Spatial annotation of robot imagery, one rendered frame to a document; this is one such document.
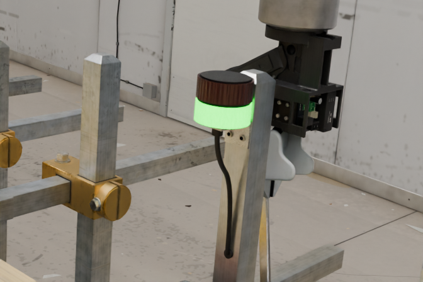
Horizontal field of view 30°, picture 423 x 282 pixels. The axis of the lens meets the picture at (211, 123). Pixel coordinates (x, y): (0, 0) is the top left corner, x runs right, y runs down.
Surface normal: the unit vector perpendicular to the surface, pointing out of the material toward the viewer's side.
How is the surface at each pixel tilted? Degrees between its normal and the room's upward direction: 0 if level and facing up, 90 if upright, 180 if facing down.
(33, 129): 90
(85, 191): 90
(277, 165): 92
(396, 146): 90
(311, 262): 0
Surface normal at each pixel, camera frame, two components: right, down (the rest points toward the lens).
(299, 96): -0.66, 0.15
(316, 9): 0.32, 0.28
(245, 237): 0.74, 0.25
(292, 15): -0.22, 0.24
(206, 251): 0.08, -0.96
